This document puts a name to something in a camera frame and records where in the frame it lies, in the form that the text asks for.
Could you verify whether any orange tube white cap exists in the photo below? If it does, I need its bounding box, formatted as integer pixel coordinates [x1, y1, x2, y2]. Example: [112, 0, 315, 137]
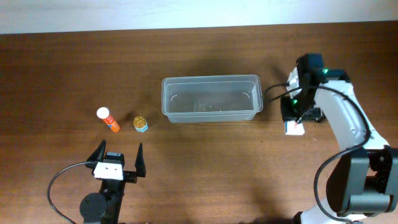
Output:
[96, 107, 120, 133]

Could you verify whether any white Panadol medicine box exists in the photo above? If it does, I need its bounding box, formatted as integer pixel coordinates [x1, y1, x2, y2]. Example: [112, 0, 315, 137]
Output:
[284, 121, 305, 136]

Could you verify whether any black left camera cable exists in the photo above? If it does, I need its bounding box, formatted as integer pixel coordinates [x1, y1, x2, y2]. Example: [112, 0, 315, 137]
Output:
[47, 161, 94, 224]

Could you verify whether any clear plastic container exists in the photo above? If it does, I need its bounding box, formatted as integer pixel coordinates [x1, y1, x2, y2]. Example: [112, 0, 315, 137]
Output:
[162, 75, 263, 123]

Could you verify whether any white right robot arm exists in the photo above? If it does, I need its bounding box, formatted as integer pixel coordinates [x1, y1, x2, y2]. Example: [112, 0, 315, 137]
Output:
[279, 54, 397, 223]

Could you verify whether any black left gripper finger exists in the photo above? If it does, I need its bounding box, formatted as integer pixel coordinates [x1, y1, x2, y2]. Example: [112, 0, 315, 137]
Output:
[134, 143, 146, 177]
[86, 139, 106, 162]

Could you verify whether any small jar gold lid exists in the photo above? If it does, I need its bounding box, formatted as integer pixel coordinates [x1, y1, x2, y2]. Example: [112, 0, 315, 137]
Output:
[133, 116, 148, 133]

